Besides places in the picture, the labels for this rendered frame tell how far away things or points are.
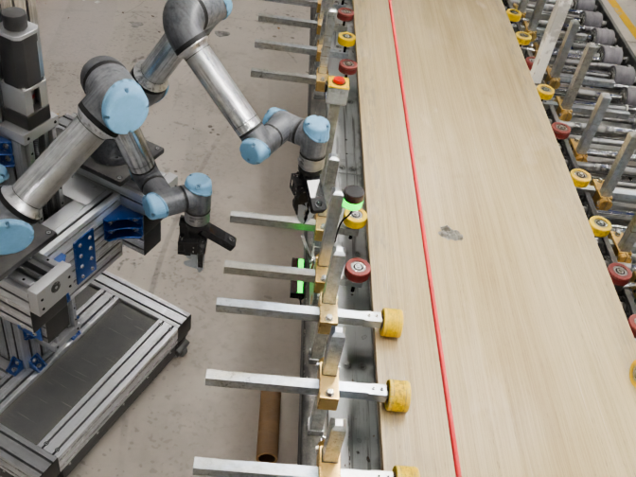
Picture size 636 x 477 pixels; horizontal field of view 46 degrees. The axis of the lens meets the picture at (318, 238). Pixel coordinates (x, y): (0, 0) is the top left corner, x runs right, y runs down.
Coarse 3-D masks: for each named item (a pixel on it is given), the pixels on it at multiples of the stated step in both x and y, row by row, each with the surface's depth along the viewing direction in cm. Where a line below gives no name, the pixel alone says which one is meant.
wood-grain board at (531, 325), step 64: (384, 0) 381; (448, 0) 391; (384, 64) 332; (448, 64) 340; (512, 64) 349; (384, 128) 295; (448, 128) 302; (512, 128) 308; (384, 192) 265; (448, 192) 270; (512, 192) 276; (576, 192) 281; (384, 256) 241; (448, 256) 245; (512, 256) 249; (576, 256) 254; (448, 320) 224; (512, 320) 228; (576, 320) 232; (512, 384) 210; (576, 384) 213; (384, 448) 189; (448, 448) 192; (512, 448) 194; (576, 448) 197
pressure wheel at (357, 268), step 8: (352, 264) 236; (360, 264) 235; (368, 264) 236; (344, 272) 235; (352, 272) 233; (360, 272) 233; (368, 272) 234; (352, 280) 234; (360, 280) 234; (352, 288) 241
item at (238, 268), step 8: (224, 264) 234; (232, 264) 234; (240, 264) 235; (248, 264) 235; (256, 264) 236; (264, 264) 236; (224, 272) 235; (232, 272) 235; (240, 272) 235; (248, 272) 235; (256, 272) 235; (264, 272) 235; (272, 272) 235; (280, 272) 235; (288, 272) 235; (296, 272) 236; (304, 272) 236; (312, 272) 237; (296, 280) 237; (304, 280) 237; (312, 280) 237; (344, 280) 237
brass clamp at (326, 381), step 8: (320, 360) 199; (320, 368) 196; (320, 376) 194; (328, 376) 194; (336, 376) 195; (320, 384) 192; (328, 384) 192; (336, 384) 193; (320, 392) 190; (336, 392) 191; (320, 400) 190; (328, 400) 190; (336, 400) 190; (320, 408) 192; (328, 408) 192; (336, 408) 192
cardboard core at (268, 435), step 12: (264, 396) 296; (276, 396) 296; (264, 408) 291; (276, 408) 292; (264, 420) 287; (276, 420) 288; (264, 432) 283; (276, 432) 285; (264, 444) 279; (276, 444) 281; (264, 456) 283; (276, 456) 278
